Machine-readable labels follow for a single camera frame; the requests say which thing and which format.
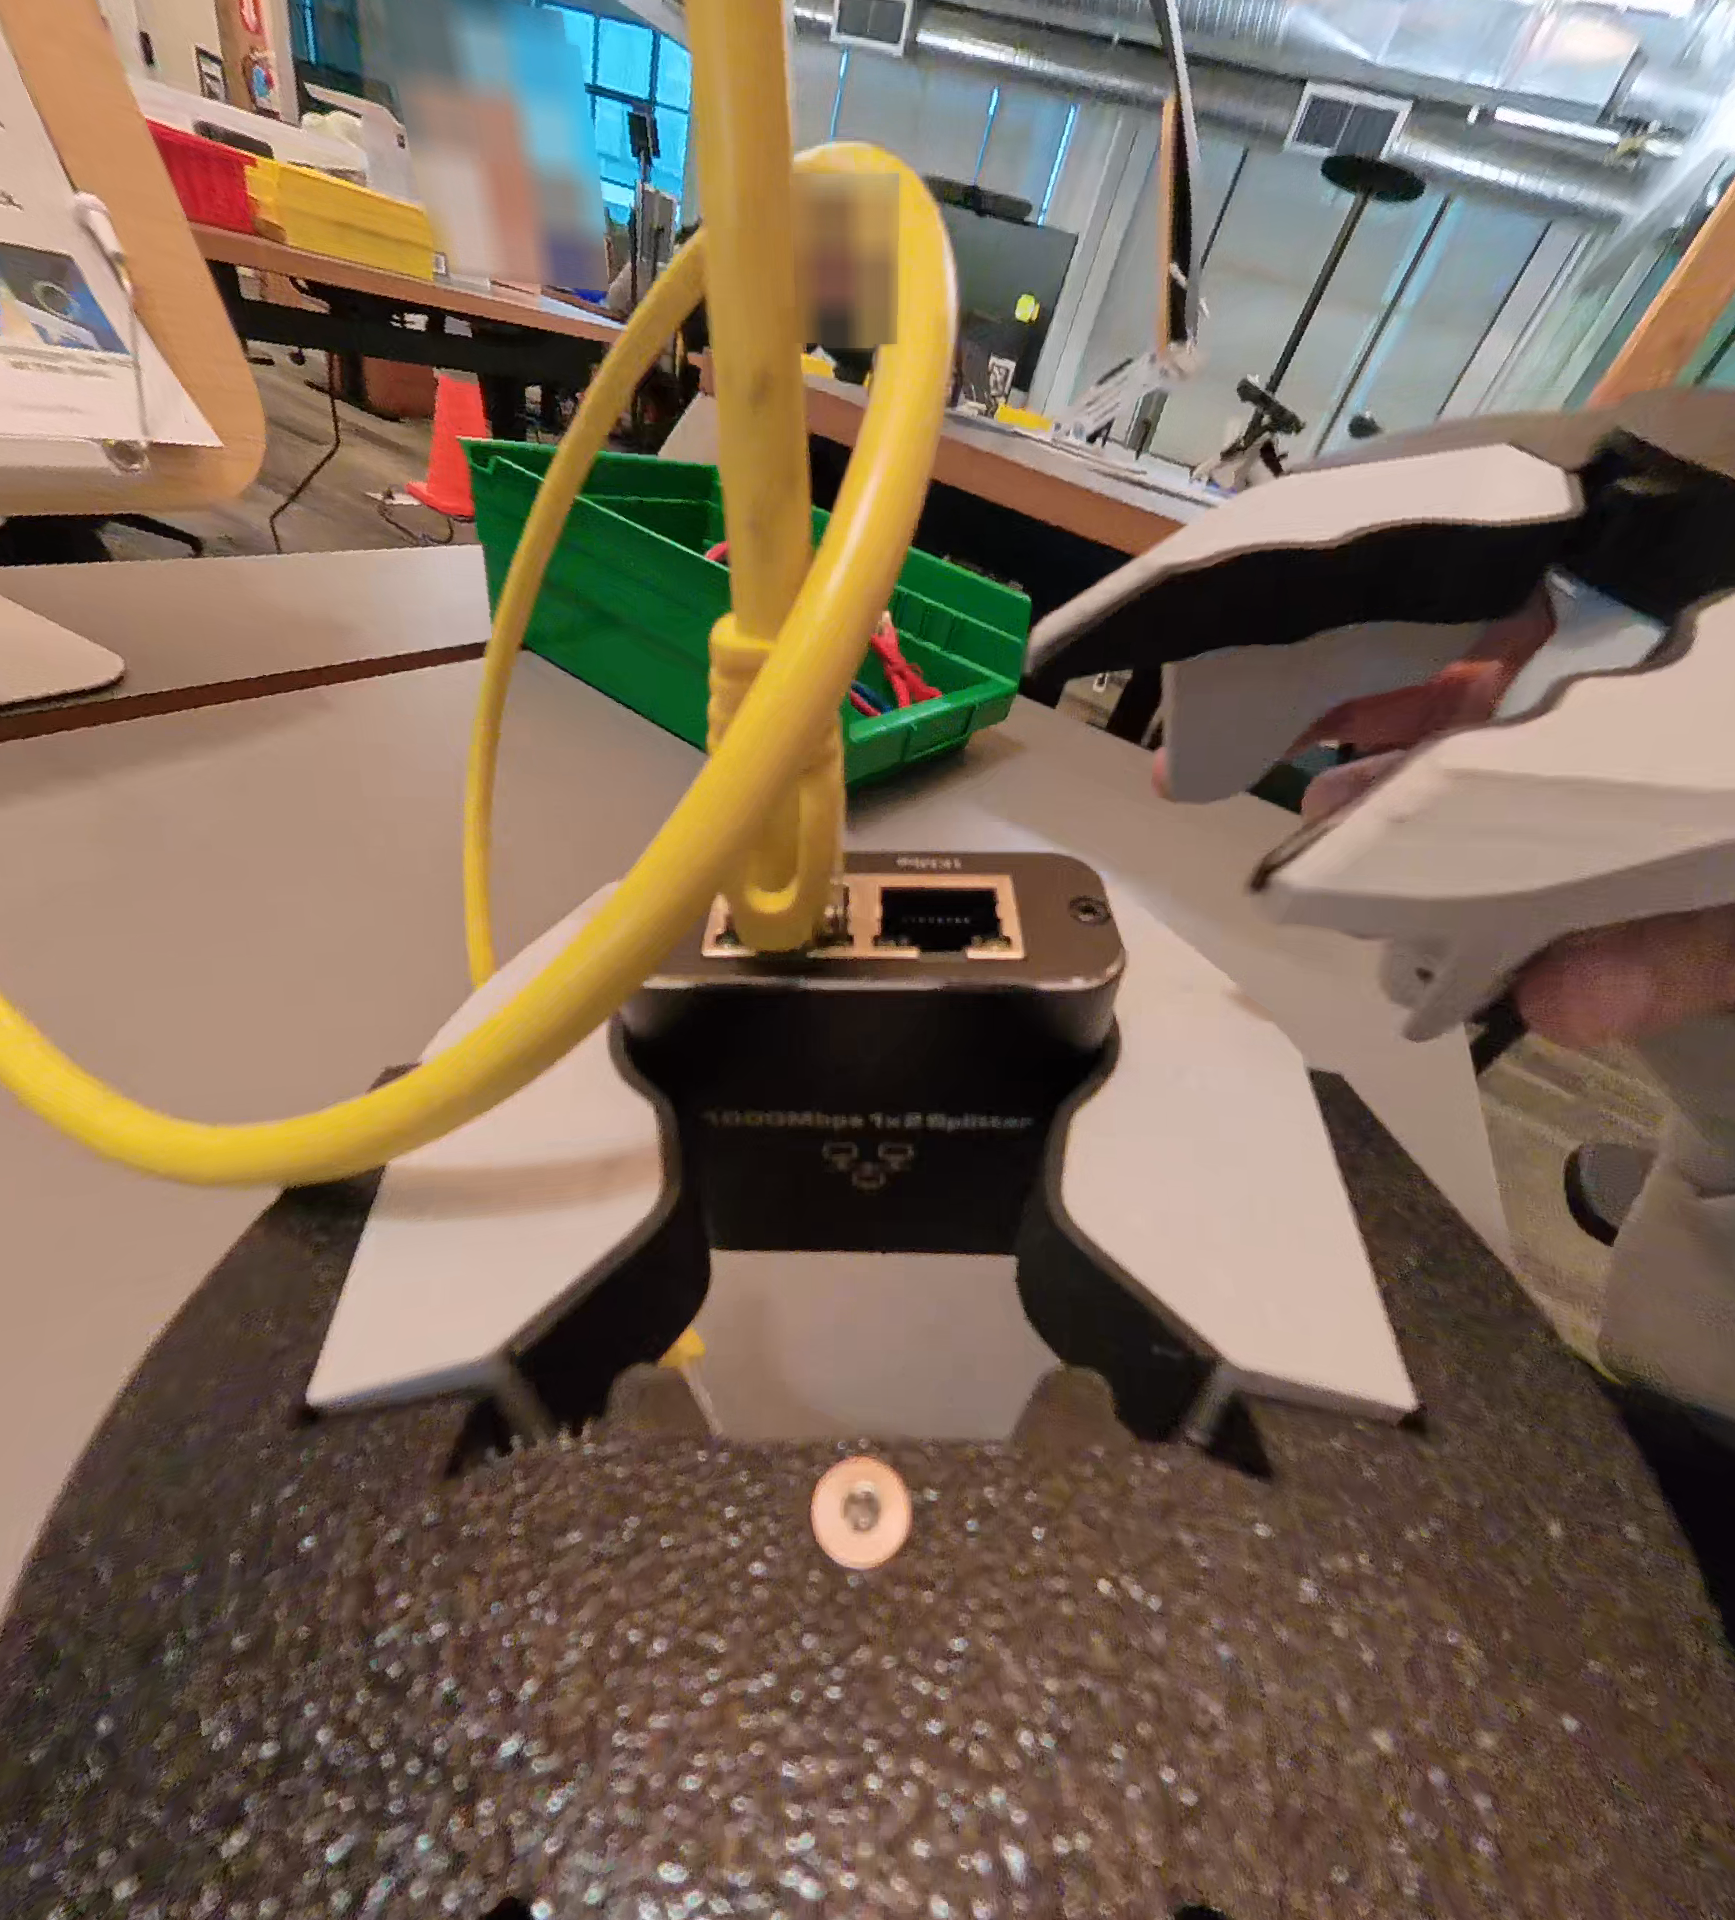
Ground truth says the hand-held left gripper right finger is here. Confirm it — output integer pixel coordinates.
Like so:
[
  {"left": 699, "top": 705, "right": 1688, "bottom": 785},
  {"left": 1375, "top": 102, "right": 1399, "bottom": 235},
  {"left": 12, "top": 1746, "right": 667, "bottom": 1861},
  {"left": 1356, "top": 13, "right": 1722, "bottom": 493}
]
[{"left": 1013, "top": 898, "right": 1427, "bottom": 1452}]

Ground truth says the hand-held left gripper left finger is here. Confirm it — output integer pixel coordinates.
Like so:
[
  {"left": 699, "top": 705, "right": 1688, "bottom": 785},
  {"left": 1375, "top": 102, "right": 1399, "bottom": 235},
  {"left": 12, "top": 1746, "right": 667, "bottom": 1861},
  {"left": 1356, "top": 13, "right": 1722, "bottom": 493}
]
[{"left": 304, "top": 882, "right": 715, "bottom": 1436}]

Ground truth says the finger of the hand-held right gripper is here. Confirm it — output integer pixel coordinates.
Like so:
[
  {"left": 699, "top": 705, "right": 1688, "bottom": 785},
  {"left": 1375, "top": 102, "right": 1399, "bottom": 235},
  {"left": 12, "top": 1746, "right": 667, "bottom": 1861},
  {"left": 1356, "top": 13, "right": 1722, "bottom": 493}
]
[
  {"left": 1251, "top": 585, "right": 1735, "bottom": 943},
  {"left": 1023, "top": 444, "right": 1592, "bottom": 680}
]

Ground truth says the black ethernet splitter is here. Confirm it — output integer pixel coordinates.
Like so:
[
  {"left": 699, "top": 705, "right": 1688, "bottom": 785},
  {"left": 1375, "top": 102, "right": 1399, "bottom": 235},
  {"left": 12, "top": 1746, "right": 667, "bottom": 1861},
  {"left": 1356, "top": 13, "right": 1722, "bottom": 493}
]
[{"left": 610, "top": 853, "right": 1129, "bottom": 1256}]

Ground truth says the red ethernet cable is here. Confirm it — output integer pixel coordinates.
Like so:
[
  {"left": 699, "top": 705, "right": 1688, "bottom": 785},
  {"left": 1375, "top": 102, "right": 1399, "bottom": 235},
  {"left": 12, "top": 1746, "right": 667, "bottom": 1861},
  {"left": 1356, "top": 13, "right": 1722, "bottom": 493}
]
[{"left": 866, "top": 610, "right": 947, "bottom": 712}]

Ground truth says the green plastic bin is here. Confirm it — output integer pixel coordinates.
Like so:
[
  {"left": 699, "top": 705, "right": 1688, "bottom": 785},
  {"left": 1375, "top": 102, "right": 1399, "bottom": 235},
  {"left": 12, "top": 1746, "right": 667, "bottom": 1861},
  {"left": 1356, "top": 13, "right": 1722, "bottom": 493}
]
[{"left": 458, "top": 437, "right": 1038, "bottom": 793}]

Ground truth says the yellow ethernet cable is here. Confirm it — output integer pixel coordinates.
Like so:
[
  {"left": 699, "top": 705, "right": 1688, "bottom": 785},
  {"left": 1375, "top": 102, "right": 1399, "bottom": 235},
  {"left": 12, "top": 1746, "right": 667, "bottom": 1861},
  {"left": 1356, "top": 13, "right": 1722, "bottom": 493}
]
[{"left": 0, "top": 0, "right": 962, "bottom": 1380}]

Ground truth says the slanted board on white arm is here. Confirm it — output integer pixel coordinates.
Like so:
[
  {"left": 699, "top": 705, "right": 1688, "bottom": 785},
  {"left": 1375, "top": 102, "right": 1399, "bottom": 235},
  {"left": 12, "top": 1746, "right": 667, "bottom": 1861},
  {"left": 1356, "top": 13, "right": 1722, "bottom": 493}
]
[{"left": 1074, "top": 0, "right": 1217, "bottom": 446}]

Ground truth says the person's right hand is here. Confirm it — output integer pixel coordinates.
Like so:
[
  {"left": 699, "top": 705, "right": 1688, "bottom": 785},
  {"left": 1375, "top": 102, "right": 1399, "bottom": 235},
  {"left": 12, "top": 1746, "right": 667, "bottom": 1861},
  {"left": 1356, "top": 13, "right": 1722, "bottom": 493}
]
[{"left": 1295, "top": 610, "right": 1735, "bottom": 1052}]

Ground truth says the black device on white stand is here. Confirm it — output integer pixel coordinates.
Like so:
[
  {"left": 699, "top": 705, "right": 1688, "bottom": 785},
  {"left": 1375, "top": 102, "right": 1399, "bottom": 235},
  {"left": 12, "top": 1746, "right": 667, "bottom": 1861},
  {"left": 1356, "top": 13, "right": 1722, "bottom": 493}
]
[{"left": 1236, "top": 376, "right": 1314, "bottom": 485}]

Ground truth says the slanted wooden beam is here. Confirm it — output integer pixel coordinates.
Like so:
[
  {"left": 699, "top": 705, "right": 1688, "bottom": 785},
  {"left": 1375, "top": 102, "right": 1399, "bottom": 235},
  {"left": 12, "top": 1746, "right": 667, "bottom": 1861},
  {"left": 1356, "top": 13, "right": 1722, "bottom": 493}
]
[{"left": 1584, "top": 91, "right": 1735, "bottom": 420}]

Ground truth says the grey desk with wooden edge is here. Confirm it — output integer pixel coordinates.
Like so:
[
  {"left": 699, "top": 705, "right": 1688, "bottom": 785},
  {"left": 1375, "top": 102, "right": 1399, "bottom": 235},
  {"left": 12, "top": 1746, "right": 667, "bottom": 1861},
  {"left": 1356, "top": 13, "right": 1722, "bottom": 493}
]
[
  {"left": 195, "top": 224, "right": 635, "bottom": 439},
  {"left": 660, "top": 376, "right": 1204, "bottom": 561}
]

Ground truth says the black monitor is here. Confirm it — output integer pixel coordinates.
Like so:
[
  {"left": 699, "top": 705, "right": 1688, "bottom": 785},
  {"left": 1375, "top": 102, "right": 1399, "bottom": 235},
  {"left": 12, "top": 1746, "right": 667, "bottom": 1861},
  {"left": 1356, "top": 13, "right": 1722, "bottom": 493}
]
[{"left": 945, "top": 210, "right": 1082, "bottom": 413}]

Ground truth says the orange traffic cone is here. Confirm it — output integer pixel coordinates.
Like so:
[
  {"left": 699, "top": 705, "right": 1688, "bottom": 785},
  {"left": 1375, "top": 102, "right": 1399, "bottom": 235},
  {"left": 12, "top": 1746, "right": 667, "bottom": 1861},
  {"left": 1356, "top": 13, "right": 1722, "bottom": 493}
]
[{"left": 404, "top": 376, "right": 491, "bottom": 522}]

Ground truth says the wooden sheet stand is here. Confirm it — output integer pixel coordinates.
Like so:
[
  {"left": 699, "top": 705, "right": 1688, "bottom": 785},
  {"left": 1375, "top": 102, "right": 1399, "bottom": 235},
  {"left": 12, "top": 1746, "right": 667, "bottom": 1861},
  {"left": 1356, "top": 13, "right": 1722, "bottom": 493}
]
[{"left": 0, "top": 0, "right": 271, "bottom": 517}]

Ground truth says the yellow plastic bin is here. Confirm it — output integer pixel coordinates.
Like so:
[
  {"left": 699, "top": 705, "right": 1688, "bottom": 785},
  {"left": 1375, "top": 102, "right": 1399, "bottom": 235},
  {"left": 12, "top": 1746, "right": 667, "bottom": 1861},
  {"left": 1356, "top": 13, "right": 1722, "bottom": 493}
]
[{"left": 243, "top": 158, "right": 444, "bottom": 281}]

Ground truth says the red plastic bin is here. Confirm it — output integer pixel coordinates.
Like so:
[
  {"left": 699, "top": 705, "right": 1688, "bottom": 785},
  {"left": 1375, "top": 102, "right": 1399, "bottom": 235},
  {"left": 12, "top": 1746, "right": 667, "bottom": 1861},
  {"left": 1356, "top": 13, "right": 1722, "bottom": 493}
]
[{"left": 148, "top": 119, "right": 265, "bottom": 235}]

